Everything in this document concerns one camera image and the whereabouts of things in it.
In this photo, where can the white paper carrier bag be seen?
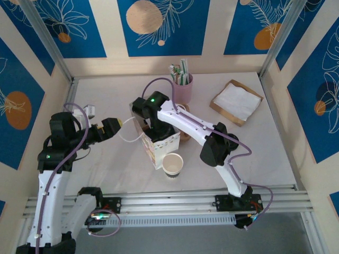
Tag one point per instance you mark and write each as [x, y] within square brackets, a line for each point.
[165, 149]

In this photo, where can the brown pulp cup carrier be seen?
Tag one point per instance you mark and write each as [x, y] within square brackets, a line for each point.
[185, 136]

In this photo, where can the paper coffee cup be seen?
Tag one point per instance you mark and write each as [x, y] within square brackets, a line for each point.
[172, 164]

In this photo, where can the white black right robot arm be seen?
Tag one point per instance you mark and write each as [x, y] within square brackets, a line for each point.
[185, 121]

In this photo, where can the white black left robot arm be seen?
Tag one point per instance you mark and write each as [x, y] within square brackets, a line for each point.
[50, 206]

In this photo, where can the pink cylindrical holder cup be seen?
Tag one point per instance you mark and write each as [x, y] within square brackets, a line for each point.
[182, 91]

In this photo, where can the brown paper stick packet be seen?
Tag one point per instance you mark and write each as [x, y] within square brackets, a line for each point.
[181, 79]

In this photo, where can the green white striped straw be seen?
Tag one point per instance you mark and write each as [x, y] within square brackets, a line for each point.
[182, 66]
[186, 67]

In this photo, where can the brown cardboard napkin tray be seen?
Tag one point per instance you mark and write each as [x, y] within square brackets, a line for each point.
[225, 114]

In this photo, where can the black controller board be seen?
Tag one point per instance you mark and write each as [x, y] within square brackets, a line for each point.
[95, 221]
[242, 222]

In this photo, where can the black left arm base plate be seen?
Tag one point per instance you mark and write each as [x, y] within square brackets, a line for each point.
[114, 205]

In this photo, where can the aluminium front rail frame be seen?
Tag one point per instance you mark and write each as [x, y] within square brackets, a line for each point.
[172, 203]

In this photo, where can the aluminium frame post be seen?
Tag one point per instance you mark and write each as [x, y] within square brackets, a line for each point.
[280, 37]
[45, 34]

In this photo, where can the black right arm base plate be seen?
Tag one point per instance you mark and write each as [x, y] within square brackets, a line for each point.
[222, 203]

